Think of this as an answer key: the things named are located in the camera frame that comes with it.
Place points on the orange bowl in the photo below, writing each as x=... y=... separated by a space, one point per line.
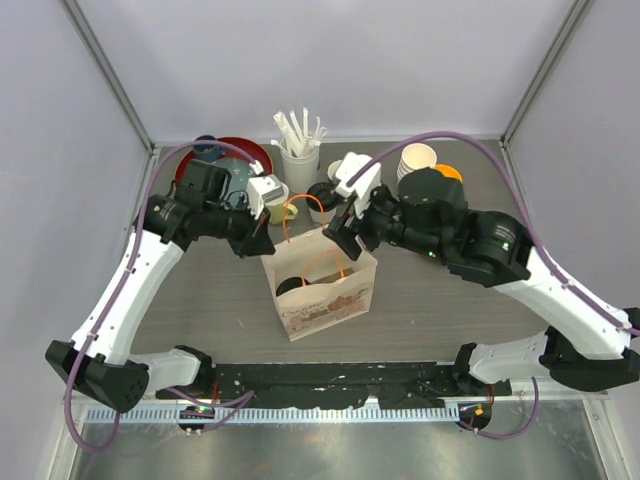
x=449 y=172

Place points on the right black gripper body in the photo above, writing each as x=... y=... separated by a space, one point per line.
x=382 y=220

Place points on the stack of white paper cups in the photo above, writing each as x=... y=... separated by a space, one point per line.
x=415 y=156

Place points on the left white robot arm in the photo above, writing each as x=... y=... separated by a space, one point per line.
x=98 y=361

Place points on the dark green mug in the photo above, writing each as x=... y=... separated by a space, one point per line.
x=332 y=172

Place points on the blue mug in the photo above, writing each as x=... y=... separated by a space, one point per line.
x=208 y=152

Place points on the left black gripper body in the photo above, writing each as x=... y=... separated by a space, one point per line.
x=234 y=225

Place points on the blue grey plate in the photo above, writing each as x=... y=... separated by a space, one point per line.
x=241 y=172

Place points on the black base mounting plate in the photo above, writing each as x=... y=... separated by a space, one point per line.
x=338 y=386

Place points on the brown cardboard cup carrier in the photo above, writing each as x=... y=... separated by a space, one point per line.
x=329 y=279

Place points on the white straw holder cup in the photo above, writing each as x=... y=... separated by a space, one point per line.
x=300 y=173

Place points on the red round tray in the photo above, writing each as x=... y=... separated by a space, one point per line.
x=254 y=150

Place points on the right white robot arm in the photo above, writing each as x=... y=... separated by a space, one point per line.
x=429 y=215

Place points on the printed paper takeout bag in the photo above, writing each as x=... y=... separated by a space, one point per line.
x=312 y=308

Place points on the yellow mug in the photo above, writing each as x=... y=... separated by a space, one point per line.
x=281 y=210

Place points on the black lid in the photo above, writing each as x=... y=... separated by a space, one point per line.
x=322 y=195
x=290 y=284

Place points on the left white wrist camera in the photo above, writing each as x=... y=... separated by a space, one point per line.
x=261 y=190

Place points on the wrapped white straw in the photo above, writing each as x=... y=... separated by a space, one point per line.
x=298 y=138

